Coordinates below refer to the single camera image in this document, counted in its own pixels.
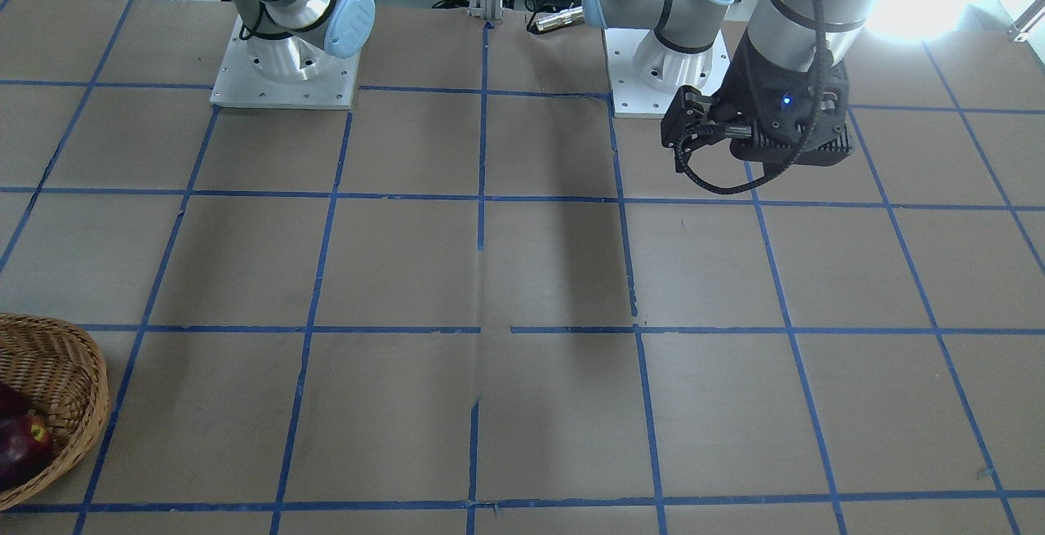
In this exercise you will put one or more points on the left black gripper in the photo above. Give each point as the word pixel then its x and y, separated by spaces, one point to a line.
pixel 741 91

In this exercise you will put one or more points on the dark red apple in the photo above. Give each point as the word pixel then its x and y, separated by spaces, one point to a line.
pixel 26 442

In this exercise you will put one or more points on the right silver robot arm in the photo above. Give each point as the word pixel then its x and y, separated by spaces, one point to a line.
pixel 340 28

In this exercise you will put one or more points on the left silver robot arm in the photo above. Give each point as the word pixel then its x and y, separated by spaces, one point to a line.
pixel 800 35

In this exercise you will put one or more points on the woven wicker basket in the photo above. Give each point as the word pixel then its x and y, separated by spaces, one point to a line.
pixel 59 368

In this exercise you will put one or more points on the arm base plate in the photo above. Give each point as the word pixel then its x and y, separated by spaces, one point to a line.
pixel 645 75
pixel 282 74

